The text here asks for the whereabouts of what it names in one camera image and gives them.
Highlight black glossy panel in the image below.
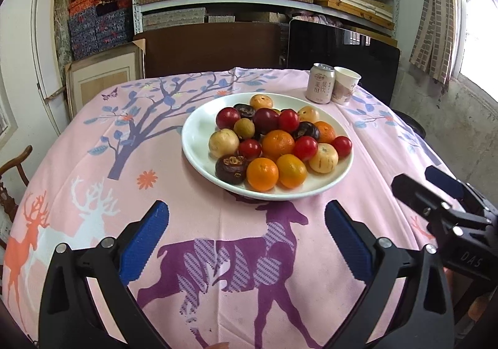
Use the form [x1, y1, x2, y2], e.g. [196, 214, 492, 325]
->
[288, 19, 401, 106]

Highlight orange patterned boxes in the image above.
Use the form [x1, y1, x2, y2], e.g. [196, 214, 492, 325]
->
[68, 0, 133, 17]

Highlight yellow-orange round fruit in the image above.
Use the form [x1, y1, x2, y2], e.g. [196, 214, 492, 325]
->
[246, 158, 280, 192]
[249, 94, 274, 110]

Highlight light wooden picture frame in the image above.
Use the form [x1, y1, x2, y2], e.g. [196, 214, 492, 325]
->
[64, 40, 144, 120]

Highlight beige striped pepino melon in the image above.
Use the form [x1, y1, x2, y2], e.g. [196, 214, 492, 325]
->
[308, 143, 339, 174]

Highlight dark brown round fruit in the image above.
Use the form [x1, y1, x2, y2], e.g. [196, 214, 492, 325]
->
[215, 154, 248, 185]
[233, 103, 256, 120]
[293, 122, 321, 141]

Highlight pink printed tablecloth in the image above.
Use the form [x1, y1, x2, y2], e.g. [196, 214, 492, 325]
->
[0, 68, 479, 349]

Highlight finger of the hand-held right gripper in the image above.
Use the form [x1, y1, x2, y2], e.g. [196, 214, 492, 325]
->
[391, 174, 489, 231]
[425, 165, 487, 217]

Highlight glass window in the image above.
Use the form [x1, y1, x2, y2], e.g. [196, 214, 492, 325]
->
[0, 73, 19, 149]
[447, 0, 498, 81]

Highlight white paper cup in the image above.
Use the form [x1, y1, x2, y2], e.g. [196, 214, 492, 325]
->
[331, 67, 362, 106]

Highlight speckled stone slab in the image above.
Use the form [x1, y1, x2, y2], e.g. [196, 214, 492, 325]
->
[52, 0, 74, 65]

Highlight red plum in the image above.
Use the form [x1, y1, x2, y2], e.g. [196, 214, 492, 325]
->
[216, 107, 241, 130]

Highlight stack of grey flat boxes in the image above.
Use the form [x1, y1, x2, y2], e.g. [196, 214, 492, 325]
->
[142, 8, 234, 31]

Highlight orange mandarin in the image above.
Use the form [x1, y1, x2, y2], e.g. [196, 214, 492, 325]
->
[261, 130, 295, 161]
[276, 154, 308, 189]
[314, 121, 336, 144]

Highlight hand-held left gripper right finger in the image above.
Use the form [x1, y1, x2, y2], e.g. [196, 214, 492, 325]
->
[324, 200, 456, 349]

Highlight yellow-green round fruit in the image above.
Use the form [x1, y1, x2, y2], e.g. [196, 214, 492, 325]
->
[233, 118, 256, 139]

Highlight white plate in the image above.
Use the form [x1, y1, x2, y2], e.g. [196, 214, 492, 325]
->
[181, 92, 354, 201]

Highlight pale drink can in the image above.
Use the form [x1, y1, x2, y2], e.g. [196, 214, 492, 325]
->
[305, 63, 336, 104]

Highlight black round stool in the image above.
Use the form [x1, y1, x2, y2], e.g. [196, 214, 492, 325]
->
[391, 110, 427, 138]

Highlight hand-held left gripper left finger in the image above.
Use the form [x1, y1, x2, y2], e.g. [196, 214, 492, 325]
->
[38, 200, 170, 349]

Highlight stack of blue patterned boxes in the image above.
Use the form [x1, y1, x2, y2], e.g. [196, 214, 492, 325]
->
[68, 8, 133, 59]

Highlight person's right hand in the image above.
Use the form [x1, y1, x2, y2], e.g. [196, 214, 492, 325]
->
[447, 273, 491, 320]

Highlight red cherry tomato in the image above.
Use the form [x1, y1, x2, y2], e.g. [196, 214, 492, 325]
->
[238, 139, 262, 160]
[278, 109, 300, 133]
[293, 136, 319, 162]
[331, 136, 353, 158]

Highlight white board panel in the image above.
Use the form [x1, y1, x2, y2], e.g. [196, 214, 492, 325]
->
[31, 0, 73, 135]

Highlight checked curtain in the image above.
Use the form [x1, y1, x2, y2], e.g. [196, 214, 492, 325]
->
[410, 0, 463, 85]

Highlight pink cloth bundle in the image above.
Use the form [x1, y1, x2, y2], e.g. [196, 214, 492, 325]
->
[292, 12, 343, 26]

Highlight pale beige round fruit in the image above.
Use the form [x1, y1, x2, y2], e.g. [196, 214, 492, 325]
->
[208, 129, 240, 158]
[297, 106, 320, 124]

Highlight brown wooden chair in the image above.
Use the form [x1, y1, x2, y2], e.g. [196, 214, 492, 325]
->
[0, 144, 34, 225]

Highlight stack of yellow wooden boxes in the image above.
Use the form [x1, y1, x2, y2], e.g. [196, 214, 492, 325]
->
[315, 0, 397, 36]

